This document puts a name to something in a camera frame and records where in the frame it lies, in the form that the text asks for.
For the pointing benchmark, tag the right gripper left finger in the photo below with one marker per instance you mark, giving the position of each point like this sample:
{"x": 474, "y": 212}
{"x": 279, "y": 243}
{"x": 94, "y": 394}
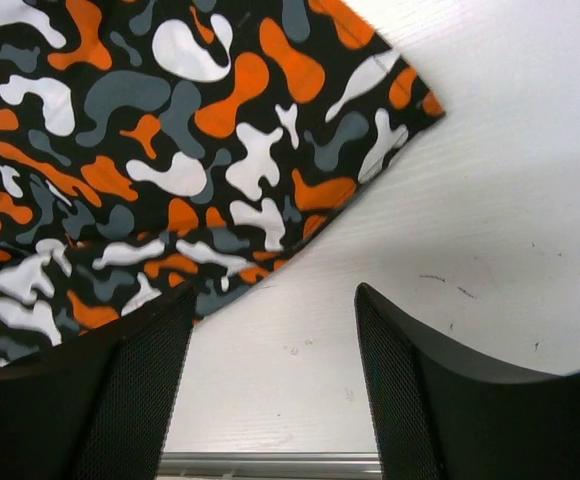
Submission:
{"x": 98, "y": 406}

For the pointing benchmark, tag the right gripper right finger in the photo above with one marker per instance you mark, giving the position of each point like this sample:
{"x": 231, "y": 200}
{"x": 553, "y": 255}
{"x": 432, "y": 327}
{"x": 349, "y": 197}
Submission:
{"x": 442, "y": 410}

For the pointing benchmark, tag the orange camouflage shorts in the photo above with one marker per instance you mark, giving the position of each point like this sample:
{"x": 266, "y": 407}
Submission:
{"x": 146, "y": 145}

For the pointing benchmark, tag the aluminium front rail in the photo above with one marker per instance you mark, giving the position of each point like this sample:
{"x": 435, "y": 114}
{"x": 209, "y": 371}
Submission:
{"x": 270, "y": 466}

